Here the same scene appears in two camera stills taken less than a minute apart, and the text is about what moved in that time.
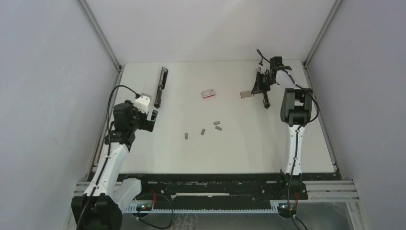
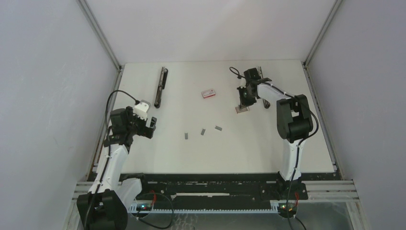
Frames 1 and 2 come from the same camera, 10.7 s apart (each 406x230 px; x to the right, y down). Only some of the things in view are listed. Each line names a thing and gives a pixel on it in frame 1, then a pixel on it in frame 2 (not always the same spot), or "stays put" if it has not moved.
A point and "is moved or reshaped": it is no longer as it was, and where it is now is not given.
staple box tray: x=243 y=94 is moved or reshaped
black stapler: x=162 y=86 stays put
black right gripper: x=258 y=87 → x=243 y=102
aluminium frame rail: x=118 y=63 stays put
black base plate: x=191 y=187 stays put
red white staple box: x=208 y=93 stays put
